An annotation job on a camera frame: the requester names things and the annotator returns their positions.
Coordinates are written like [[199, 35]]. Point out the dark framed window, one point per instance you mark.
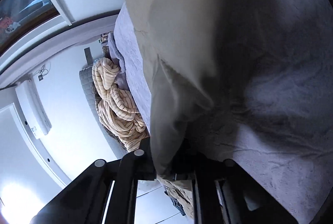
[[19, 17]]

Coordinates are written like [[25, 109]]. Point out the grey quilted headboard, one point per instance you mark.
[[91, 95]]

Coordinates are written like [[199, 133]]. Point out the brown fleece blanket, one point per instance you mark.
[[105, 50]]

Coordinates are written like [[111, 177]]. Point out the cream striped fleece blanket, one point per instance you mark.
[[115, 107]]

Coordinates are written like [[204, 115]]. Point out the beige puffer jacket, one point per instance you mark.
[[228, 71]]

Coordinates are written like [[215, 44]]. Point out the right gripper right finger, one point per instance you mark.
[[223, 192]]

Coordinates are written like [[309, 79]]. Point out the purple embossed bed blanket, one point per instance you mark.
[[313, 132]]

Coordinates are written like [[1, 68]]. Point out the folded blue jeans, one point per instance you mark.
[[174, 201]]

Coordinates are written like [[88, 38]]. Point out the white wall air conditioner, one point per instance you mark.
[[33, 109]]

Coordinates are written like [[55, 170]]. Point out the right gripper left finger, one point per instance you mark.
[[105, 192]]

